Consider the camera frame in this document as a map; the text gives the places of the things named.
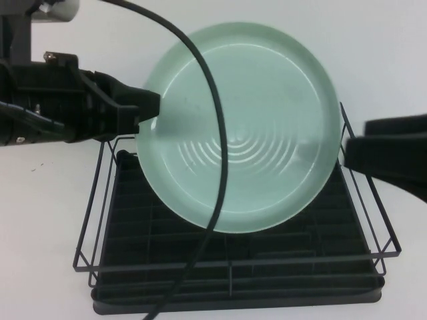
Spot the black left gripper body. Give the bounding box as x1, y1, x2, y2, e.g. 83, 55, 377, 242
0, 51, 108, 148

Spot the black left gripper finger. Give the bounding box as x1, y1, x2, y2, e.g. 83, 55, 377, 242
99, 99, 141, 139
94, 69, 161, 123

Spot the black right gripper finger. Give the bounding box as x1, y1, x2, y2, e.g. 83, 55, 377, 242
364, 113, 427, 137
342, 134, 427, 205

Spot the pale green round plate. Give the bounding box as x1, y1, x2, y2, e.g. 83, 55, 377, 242
135, 21, 345, 235

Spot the black plastic drip tray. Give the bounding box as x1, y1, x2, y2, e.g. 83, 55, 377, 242
90, 149, 386, 315

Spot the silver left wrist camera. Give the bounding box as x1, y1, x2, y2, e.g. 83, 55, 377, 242
31, 0, 79, 23

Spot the black round cable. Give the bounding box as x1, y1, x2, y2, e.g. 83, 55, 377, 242
99, 0, 230, 320

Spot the black wire dish rack frame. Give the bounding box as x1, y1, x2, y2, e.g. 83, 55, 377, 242
72, 101, 401, 288

